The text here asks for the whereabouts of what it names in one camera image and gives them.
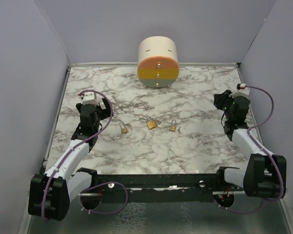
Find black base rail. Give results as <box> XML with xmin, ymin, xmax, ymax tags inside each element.
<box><xmin>68</xmin><ymin>165</ymin><xmax>245</xmax><ymax>203</ymax></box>

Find round three-drawer storage box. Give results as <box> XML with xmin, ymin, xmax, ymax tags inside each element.
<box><xmin>137</xmin><ymin>36</ymin><xmax>179</xmax><ymax>88</ymax></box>

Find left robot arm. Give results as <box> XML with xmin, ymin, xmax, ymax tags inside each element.
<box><xmin>28</xmin><ymin>97</ymin><xmax>113</xmax><ymax>221</ymax></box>

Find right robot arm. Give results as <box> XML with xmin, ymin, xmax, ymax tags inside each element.
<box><xmin>213</xmin><ymin>88</ymin><xmax>287</xmax><ymax>201</ymax></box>

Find small brass padlock long shackle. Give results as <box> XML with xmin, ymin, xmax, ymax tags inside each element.
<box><xmin>119</xmin><ymin>121</ymin><xmax>128</xmax><ymax>134</ymax></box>

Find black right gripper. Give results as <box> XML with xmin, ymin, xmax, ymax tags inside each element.
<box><xmin>213</xmin><ymin>90</ymin><xmax>238</xmax><ymax>121</ymax></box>

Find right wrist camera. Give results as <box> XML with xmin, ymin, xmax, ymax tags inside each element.
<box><xmin>229</xmin><ymin>83</ymin><xmax>250</xmax><ymax>99</ymax></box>

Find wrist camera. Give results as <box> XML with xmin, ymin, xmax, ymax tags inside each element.
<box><xmin>79</xmin><ymin>92</ymin><xmax>99</xmax><ymax>106</ymax></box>
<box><xmin>229</xmin><ymin>83</ymin><xmax>250</xmax><ymax>99</ymax></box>

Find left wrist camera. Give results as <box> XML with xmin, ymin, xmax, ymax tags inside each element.
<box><xmin>79</xmin><ymin>92</ymin><xmax>99</xmax><ymax>106</ymax></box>

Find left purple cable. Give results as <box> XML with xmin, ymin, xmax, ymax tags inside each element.
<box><xmin>40</xmin><ymin>89</ymin><xmax>113</xmax><ymax>220</ymax></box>

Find medium brass padlock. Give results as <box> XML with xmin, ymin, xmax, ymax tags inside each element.
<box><xmin>146</xmin><ymin>117</ymin><xmax>158</xmax><ymax>130</ymax></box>

